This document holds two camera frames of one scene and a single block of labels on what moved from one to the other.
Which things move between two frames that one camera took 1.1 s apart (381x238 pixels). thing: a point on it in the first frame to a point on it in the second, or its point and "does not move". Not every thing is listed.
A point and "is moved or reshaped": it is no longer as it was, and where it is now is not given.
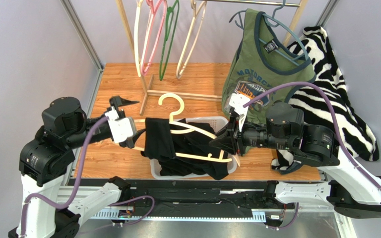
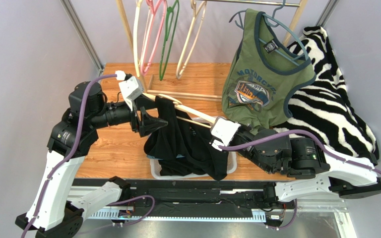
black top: (183, 148) is moved or reshaped
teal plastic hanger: (280, 22) does not move
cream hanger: (195, 8) does not move
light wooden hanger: (188, 128) to (185, 109)
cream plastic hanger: (136, 35) does not move
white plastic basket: (216, 123) does not move
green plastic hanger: (169, 17) does not move
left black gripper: (117, 101) to (147, 124)
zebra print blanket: (325, 100) does not move
